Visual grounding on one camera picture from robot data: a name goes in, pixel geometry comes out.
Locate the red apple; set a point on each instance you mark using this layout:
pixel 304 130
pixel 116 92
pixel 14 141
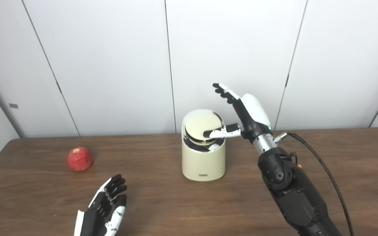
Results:
pixel 79 159

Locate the cream-colored round bin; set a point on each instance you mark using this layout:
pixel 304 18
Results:
pixel 202 164

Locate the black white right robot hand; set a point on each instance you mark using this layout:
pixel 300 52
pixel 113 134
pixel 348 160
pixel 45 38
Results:
pixel 253 113

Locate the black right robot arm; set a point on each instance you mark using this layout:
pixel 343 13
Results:
pixel 290 190

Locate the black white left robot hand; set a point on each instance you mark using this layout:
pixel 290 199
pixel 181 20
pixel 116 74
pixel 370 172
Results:
pixel 98 216

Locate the small grey wall label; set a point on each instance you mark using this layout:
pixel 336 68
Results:
pixel 13 106

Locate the cream round bin lid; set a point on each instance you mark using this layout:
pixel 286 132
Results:
pixel 199 126

